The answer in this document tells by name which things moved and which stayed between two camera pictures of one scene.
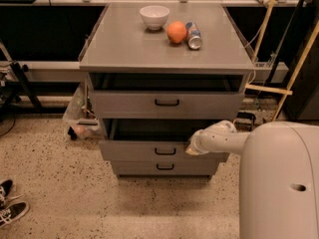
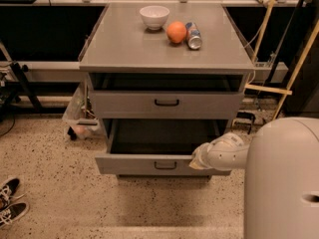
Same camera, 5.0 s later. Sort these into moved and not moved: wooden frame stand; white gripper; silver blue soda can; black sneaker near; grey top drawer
Moved: white gripper
Not moved: silver blue soda can; black sneaker near; wooden frame stand; grey top drawer
